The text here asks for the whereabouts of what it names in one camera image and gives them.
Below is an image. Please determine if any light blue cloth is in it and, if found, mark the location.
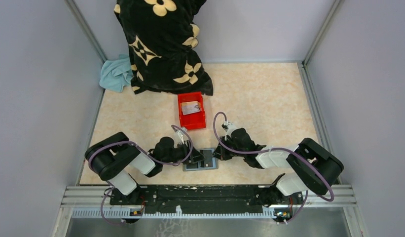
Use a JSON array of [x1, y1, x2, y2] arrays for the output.
[[99, 54, 133, 93]]

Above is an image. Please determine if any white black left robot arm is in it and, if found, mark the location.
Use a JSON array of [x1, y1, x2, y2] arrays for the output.
[[84, 132, 204, 204]]

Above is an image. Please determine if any grey slotted cable duct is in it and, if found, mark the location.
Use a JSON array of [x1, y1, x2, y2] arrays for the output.
[[71, 205, 276, 219]]

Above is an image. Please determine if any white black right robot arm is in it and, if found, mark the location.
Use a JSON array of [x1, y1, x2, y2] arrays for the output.
[[215, 126, 344, 203]]

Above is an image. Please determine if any black floral blanket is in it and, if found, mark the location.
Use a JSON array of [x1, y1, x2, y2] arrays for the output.
[[113, 0, 214, 96]]

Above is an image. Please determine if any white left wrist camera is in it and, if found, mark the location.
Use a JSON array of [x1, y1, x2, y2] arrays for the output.
[[172, 125, 188, 145]]

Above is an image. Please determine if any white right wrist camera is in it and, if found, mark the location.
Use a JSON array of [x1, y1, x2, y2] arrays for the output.
[[222, 121, 238, 137]]

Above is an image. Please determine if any silver credit card in bin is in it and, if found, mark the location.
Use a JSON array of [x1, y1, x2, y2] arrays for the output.
[[181, 101, 202, 116]]

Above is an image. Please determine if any grey card holder wallet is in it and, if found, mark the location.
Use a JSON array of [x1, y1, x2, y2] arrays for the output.
[[183, 148, 219, 172]]

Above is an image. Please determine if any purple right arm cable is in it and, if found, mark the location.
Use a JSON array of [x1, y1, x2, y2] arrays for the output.
[[213, 112, 335, 224]]

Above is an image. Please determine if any red plastic bin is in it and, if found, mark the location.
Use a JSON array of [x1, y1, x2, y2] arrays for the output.
[[177, 91, 206, 130]]

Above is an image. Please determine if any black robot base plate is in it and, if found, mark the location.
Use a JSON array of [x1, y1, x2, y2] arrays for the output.
[[110, 185, 303, 214]]

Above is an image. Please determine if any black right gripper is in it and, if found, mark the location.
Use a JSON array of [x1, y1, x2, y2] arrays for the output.
[[212, 135, 246, 160]]

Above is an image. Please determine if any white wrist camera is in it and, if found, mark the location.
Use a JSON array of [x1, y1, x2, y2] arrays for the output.
[[222, 121, 238, 137], [172, 125, 188, 145]]

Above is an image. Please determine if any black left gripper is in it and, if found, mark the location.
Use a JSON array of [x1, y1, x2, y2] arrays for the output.
[[162, 139, 207, 164]]

